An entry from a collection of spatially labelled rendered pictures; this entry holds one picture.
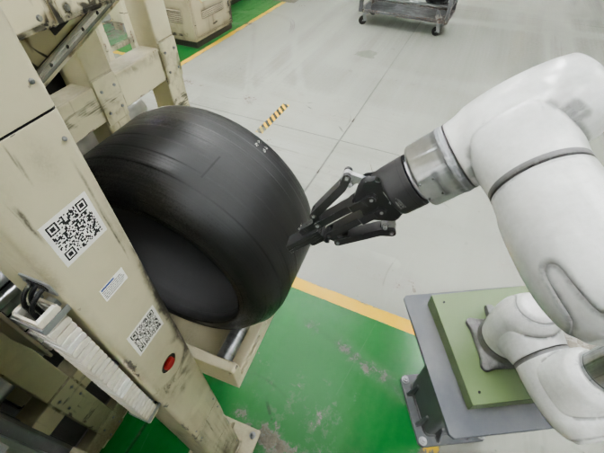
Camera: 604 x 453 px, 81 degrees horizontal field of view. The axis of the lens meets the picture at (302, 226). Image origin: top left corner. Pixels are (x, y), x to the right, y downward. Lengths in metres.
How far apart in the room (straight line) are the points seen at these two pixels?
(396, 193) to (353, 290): 1.78
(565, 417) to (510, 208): 0.85
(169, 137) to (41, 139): 0.31
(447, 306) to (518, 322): 0.31
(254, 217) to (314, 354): 1.41
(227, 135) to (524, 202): 0.57
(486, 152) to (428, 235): 2.22
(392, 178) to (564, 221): 0.20
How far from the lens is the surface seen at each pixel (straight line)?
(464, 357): 1.36
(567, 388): 1.15
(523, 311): 1.19
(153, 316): 0.77
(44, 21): 0.83
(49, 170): 0.51
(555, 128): 0.43
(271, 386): 1.96
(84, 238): 0.57
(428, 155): 0.46
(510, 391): 1.38
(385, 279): 2.31
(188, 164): 0.70
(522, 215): 0.39
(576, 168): 0.41
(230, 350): 1.04
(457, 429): 1.33
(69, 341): 0.65
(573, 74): 0.46
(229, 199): 0.68
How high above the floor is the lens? 1.86
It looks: 47 degrees down
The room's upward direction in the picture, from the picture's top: straight up
